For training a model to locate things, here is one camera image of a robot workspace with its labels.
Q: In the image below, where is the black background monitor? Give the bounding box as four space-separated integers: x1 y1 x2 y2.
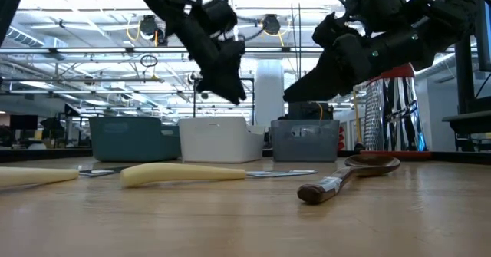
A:
9 114 39 131

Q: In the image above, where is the dark wooden spoon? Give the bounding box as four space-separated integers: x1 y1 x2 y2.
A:
296 154 401 206

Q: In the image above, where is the teal plastic bin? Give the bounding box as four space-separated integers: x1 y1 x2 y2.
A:
88 117 181 163

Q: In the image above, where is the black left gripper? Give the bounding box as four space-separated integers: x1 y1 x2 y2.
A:
180 15 249 106

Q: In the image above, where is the cream-handled butter knife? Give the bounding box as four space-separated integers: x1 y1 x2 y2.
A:
120 162 319 189
0 166 131 189

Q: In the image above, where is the computer monitor blue screen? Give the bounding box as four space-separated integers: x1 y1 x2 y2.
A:
475 0 491 73

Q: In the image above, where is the white building column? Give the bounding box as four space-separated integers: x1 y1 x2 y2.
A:
254 59 285 127

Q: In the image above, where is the white plastic bin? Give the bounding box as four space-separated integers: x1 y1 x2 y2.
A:
178 117 265 164

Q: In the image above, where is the black ceiling spotlight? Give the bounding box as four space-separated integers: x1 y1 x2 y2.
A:
262 14 282 36
138 15 169 48

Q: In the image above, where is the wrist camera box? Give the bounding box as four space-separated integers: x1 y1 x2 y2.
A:
312 12 348 49
199 0 239 40

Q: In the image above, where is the grey plastic bin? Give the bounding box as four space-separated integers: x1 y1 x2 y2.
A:
270 119 341 163

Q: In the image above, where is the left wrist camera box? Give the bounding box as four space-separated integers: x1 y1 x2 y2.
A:
199 0 239 40

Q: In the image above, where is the grey side desk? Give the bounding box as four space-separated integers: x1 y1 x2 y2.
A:
441 110 491 136

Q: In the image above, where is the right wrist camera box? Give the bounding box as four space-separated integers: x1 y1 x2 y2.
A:
312 12 348 49

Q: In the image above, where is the black monitor stand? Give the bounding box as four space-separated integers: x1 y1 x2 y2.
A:
455 34 477 114

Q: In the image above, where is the steel box grater red handle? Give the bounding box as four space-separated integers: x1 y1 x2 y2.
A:
360 63 433 159

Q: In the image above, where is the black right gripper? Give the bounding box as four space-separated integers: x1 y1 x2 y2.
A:
282 33 380 104

